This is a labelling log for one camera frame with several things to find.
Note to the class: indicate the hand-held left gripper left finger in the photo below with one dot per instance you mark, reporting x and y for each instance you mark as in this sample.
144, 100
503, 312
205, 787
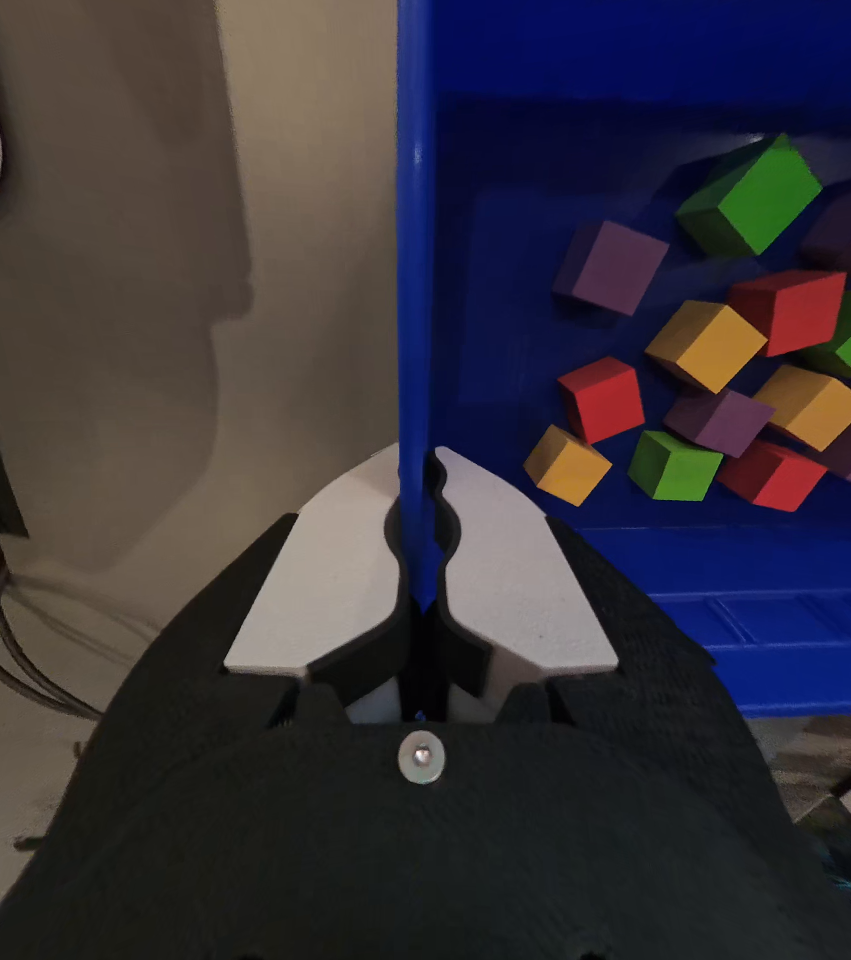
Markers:
321, 592

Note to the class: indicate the blue plastic bin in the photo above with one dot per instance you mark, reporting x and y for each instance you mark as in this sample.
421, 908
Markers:
509, 301

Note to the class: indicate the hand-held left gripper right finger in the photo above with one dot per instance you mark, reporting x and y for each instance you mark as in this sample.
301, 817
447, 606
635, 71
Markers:
522, 592

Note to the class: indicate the pile of coloured wooden cubes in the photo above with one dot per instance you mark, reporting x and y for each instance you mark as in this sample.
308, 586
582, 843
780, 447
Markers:
703, 344

